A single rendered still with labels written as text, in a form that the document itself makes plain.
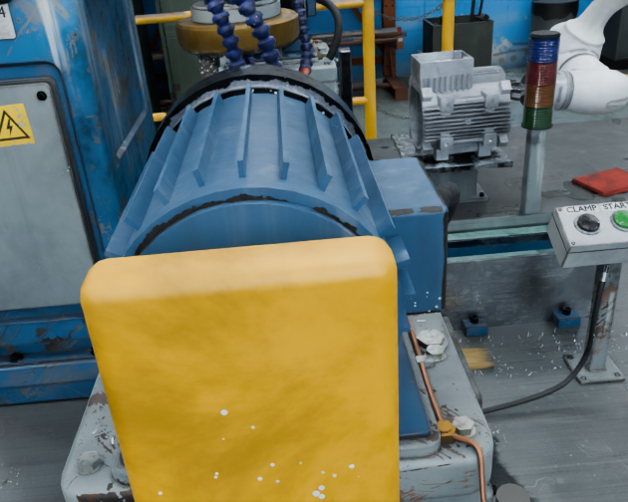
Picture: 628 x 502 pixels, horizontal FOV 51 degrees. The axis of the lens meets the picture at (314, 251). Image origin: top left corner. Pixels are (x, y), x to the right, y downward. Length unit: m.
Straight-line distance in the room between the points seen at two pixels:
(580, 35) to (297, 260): 1.55
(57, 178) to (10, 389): 0.38
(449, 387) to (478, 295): 0.68
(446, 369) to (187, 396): 0.26
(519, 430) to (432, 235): 0.64
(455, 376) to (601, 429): 0.55
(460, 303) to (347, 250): 0.90
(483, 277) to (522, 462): 0.33
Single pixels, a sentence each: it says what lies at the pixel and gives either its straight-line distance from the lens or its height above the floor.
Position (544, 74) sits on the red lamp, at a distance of 1.44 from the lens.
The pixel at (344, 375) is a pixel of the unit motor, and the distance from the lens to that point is 0.29.
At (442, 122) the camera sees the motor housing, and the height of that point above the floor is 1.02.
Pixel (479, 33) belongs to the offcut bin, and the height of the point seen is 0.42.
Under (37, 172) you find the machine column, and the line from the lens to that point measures 0.95.
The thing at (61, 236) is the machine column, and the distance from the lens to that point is 0.98.
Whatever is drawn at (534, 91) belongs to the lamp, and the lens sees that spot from 1.45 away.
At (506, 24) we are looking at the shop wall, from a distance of 6.52.
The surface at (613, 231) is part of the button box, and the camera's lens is 0.98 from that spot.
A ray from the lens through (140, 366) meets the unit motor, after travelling 0.29.
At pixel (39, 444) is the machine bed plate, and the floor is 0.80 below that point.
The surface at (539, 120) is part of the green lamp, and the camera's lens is 1.46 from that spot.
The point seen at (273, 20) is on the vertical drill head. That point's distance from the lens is 0.97.
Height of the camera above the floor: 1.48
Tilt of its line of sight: 28 degrees down
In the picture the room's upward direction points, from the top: 4 degrees counter-clockwise
